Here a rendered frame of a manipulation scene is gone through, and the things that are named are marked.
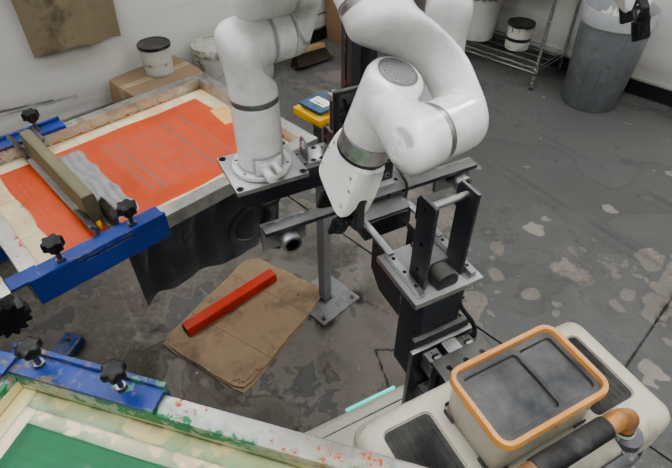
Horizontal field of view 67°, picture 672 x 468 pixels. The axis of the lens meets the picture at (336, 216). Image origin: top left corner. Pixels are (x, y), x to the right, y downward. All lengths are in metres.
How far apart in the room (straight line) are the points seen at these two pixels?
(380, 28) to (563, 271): 2.14
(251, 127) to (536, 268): 1.86
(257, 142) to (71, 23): 2.56
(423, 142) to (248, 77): 0.45
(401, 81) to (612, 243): 2.35
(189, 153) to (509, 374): 1.01
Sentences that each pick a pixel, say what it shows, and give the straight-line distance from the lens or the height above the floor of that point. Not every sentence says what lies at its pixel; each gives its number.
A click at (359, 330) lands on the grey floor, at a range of 2.19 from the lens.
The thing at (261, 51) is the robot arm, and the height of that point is 1.40.
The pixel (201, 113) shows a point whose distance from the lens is 1.69.
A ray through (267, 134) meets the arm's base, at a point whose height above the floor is 1.24.
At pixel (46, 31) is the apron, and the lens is 3.41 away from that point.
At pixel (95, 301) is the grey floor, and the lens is 2.52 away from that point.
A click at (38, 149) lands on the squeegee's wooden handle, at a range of 1.47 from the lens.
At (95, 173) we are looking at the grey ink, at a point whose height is 0.96.
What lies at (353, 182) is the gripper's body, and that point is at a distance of 0.70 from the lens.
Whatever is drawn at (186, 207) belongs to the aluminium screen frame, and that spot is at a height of 0.99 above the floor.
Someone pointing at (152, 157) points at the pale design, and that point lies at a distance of 1.52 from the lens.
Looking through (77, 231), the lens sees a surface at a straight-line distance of 1.34.
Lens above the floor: 1.77
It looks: 41 degrees down
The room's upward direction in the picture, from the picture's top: straight up
